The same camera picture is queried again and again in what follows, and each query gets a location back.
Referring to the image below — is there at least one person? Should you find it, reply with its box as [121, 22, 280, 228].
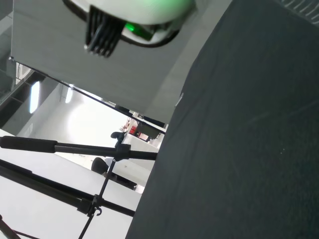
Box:
[91, 156, 118, 180]

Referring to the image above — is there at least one black bench cloth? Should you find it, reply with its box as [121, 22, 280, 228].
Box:
[124, 0, 319, 239]

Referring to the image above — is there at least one large black tripod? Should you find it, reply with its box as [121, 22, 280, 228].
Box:
[0, 131, 159, 239]

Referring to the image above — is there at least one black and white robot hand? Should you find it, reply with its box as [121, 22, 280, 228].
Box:
[61, 0, 198, 58]

